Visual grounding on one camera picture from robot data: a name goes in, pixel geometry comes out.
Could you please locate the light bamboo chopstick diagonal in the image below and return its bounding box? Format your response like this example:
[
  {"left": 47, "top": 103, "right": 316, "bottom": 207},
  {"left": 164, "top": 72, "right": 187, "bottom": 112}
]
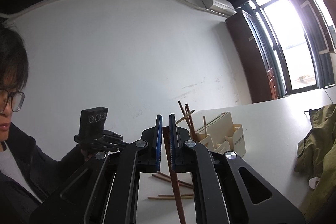
[{"left": 175, "top": 110, "right": 195, "bottom": 124}]

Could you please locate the white wall air conditioner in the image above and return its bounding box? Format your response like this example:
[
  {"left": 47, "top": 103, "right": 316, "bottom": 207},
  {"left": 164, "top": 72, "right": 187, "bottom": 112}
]
[{"left": 202, "top": 0, "right": 235, "bottom": 16}]

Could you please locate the dark brown chopstick long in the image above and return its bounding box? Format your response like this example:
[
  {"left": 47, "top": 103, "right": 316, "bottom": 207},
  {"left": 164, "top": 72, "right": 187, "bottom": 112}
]
[{"left": 147, "top": 194, "right": 194, "bottom": 200}]

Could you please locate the light bamboo chopstick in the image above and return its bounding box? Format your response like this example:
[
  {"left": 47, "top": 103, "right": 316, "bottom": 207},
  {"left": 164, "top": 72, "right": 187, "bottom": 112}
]
[{"left": 203, "top": 115, "right": 207, "bottom": 136}]

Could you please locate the dark brown chopstick top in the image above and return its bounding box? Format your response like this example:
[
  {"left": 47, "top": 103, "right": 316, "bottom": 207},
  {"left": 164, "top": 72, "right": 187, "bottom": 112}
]
[{"left": 178, "top": 101, "right": 196, "bottom": 140}]

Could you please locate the dark brown wooden chopstick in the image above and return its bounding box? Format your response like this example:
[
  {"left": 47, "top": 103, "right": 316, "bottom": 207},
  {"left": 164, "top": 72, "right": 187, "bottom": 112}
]
[{"left": 163, "top": 126, "right": 186, "bottom": 224}]

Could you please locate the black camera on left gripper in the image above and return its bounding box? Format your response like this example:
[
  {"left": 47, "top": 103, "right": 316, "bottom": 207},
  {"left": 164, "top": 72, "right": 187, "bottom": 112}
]
[{"left": 79, "top": 107, "right": 108, "bottom": 139}]

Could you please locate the window with dark frame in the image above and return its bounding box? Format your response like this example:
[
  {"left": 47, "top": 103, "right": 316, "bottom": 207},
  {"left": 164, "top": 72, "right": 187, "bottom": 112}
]
[{"left": 238, "top": 0, "right": 335, "bottom": 98}]

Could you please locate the olive green cloth jacket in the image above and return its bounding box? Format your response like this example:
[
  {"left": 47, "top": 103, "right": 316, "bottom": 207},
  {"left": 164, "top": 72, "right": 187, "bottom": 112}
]
[{"left": 294, "top": 104, "right": 335, "bottom": 221}]

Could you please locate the white plastic utensil holder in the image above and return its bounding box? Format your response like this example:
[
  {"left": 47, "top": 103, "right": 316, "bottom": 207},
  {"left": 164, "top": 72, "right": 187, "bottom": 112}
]
[{"left": 195, "top": 112, "right": 246, "bottom": 157}]

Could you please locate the dark brown wooden cabinet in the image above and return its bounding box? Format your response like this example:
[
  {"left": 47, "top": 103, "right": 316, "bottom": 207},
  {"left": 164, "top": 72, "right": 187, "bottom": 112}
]
[{"left": 226, "top": 9, "right": 279, "bottom": 103}]

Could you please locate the person head with glasses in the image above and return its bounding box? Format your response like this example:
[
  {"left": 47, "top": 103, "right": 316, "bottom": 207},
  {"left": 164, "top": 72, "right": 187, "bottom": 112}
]
[{"left": 1, "top": 24, "right": 29, "bottom": 142}]

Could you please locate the dark brown chopstick lower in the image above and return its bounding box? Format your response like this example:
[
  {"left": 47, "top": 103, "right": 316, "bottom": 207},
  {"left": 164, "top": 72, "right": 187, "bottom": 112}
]
[{"left": 152, "top": 171, "right": 194, "bottom": 189}]

